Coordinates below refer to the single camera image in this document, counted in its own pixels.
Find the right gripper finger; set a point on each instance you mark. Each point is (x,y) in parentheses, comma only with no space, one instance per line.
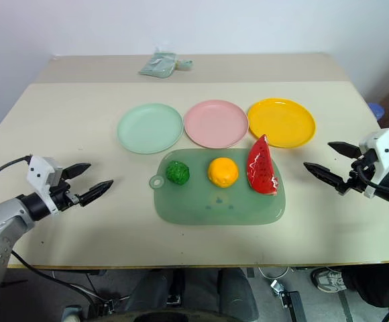
(323,174)
(345,149)

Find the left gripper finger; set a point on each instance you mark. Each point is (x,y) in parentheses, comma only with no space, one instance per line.
(95,192)
(75,170)

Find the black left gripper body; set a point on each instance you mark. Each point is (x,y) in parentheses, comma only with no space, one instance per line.
(62,198)

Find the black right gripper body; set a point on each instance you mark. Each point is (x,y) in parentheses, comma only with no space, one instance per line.
(355,177)

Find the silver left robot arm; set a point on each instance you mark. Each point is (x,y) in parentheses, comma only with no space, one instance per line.
(0,218)

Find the yellow plate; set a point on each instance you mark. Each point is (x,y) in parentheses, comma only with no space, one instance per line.
(283,120)

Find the light green plate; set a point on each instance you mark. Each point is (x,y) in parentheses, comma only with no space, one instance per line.
(149,129)

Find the green toy vegetable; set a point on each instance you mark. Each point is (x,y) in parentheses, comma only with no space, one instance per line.
(177,172)

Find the orange toy fruit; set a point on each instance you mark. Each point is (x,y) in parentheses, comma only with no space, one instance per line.
(223,172)

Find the pink plate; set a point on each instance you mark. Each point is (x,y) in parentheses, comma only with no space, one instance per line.
(216,124)

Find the blue round container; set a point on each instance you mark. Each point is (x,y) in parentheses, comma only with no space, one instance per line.
(377,110)

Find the red watermelon slice toy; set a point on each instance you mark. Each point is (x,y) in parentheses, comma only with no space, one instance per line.
(261,167)

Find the grey sneaker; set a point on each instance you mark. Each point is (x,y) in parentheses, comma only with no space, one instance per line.
(328,280)

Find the dark trouser leg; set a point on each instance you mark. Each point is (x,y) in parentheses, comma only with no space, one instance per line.
(372,285)

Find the translucent green cutting board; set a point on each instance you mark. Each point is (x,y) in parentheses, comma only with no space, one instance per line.
(214,208)

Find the clear bag with green contents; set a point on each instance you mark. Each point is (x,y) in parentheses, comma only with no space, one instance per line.
(157,65)

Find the dark rounded shape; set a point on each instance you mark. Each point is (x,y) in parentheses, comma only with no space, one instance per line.
(236,295)

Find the small pale green packet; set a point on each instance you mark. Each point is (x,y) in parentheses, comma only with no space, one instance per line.
(185,64)

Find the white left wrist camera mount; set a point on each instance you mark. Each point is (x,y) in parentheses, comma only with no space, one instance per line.
(38,171)

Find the metal caster bracket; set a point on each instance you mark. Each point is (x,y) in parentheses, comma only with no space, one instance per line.
(280,288)

